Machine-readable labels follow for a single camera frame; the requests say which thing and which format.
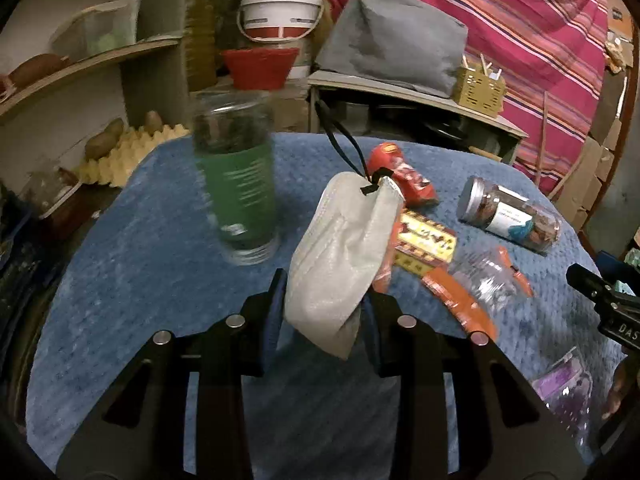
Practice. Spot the white plastic bucket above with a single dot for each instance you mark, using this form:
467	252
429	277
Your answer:
280	10

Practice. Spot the yellow egg tray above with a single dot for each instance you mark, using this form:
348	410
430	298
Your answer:
125	155

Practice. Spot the purple clear packet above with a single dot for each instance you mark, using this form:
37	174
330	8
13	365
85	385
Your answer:
565	390

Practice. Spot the yellow oil bottle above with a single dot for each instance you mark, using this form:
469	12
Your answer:
202	35

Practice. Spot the wooden shelf unit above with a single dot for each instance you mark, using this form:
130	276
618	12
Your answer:
95	70

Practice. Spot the blue textured table cloth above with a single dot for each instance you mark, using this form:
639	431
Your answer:
175	285

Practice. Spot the orange flat packet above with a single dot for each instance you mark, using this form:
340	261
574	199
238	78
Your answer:
462	307

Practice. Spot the clear plastic food container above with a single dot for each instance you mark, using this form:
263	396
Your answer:
55	195

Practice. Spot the grey face mask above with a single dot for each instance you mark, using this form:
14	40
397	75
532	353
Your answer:
340	270

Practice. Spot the pink striped cloth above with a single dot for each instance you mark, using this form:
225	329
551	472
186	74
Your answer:
525	35

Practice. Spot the low wooden table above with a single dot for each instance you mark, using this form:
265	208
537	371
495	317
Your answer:
425	100

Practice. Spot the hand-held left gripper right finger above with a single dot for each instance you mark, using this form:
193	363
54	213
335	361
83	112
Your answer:
369	335

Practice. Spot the red snack packet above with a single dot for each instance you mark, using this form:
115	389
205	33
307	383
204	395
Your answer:
400	175

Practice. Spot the grey fabric bag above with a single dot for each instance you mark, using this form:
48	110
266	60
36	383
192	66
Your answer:
395	40

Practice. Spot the large brown potato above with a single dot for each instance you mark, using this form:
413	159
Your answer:
104	139

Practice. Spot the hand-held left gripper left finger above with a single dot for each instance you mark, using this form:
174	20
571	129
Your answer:
278	320

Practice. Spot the clear plastic bag on shelf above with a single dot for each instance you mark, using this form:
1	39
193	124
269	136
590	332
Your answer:
95	25

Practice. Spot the clear crumpled plastic bag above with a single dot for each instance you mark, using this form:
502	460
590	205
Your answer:
487	280

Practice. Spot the red plastic bowl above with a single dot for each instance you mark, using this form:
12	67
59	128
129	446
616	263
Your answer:
260	67

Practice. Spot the cardboard boxes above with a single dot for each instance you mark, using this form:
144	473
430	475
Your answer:
600	135

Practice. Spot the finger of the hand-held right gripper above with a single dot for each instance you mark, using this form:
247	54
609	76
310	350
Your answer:
590	282

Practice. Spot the clear jar with green label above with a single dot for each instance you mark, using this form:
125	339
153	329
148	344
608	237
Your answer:
235	185

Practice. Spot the brown sweet potato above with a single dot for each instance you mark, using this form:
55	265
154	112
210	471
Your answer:
37	67

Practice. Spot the yellow candy box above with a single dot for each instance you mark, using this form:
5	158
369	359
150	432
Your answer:
425	237

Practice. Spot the clear jar with silver lid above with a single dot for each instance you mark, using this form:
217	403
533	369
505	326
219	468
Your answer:
510	212

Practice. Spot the yellow woven basket with sticks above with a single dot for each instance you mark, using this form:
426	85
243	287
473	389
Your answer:
480	90

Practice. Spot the small brown potato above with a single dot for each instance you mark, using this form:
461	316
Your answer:
153	121

